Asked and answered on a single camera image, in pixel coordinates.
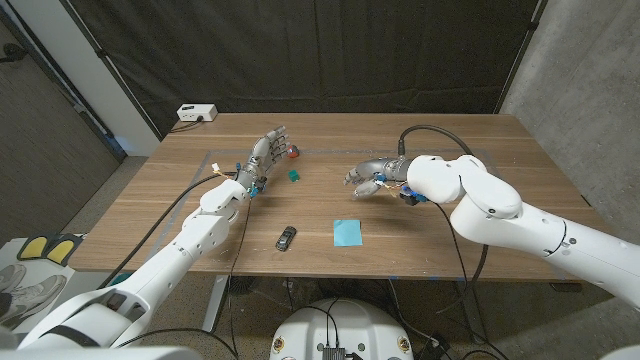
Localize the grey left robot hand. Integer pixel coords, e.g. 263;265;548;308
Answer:
234;124;293;190

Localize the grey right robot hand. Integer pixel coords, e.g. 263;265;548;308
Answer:
342;156;415;201

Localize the blue sticky note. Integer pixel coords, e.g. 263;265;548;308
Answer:
333;218;364;248

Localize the dark grey toy car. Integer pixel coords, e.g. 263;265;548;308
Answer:
274;225;298;253

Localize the grey tape outline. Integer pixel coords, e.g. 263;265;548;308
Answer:
144;147;554;264

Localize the white power outlet box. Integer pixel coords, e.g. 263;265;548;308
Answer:
176;103;219;123

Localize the black curtain backdrop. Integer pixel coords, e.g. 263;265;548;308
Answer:
59;0;549;139

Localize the grey metal table leg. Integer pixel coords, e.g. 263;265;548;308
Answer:
201;274;229;335
455;278;489;346

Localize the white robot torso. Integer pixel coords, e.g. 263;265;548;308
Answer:
269;298;415;360

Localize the black backdrop stand pole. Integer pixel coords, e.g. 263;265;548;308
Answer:
492;0;549;116
58;0;165;142

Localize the grey sneaker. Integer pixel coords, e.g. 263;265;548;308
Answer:
0;274;69;334

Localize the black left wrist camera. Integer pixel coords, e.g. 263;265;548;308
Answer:
248;175;268;199

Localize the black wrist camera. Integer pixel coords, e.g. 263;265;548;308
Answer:
248;175;268;199
398;185;429;207

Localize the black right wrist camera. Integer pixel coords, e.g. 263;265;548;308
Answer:
398;185;429;207

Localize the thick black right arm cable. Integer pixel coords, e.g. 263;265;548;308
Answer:
397;124;492;347

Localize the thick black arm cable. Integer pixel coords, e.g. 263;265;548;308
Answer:
397;124;492;347
97;171;239;291

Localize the black power box cable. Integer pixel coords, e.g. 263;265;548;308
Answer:
168;116;204;135

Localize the thin black hanging cable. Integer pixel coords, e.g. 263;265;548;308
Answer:
227;197;254;360

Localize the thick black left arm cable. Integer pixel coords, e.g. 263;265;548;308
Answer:
97;171;239;291

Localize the black torso cable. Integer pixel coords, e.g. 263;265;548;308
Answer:
298;298;342;350

